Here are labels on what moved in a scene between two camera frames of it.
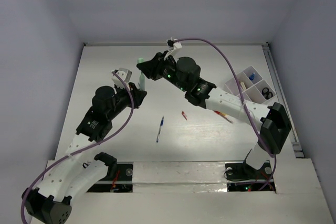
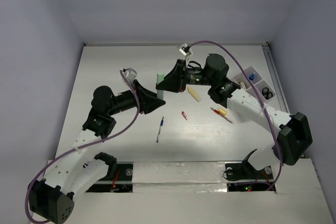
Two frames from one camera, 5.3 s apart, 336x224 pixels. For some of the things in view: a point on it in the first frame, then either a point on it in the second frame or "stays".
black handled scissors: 266,94 stays
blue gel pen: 161,126 stays
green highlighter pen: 142,82 -> 160,93
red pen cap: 182,113 stays
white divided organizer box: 254,88 stays
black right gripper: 152,68 -> 174,80
